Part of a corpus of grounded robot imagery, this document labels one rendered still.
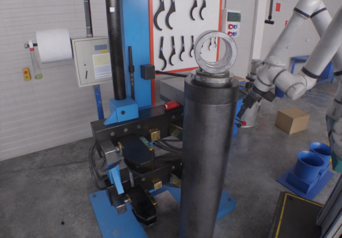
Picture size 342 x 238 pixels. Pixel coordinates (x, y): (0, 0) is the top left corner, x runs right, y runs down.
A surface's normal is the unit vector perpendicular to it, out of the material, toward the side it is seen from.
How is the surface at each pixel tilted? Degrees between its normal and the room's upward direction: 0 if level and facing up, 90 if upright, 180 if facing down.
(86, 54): 90
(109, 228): 0
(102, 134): 90
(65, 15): 90
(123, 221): 0
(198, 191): 90
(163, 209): 0
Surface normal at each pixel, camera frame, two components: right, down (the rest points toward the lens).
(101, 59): 0.52, 0.36
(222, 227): 0.00, -0.91
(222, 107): 0.19, 0.41
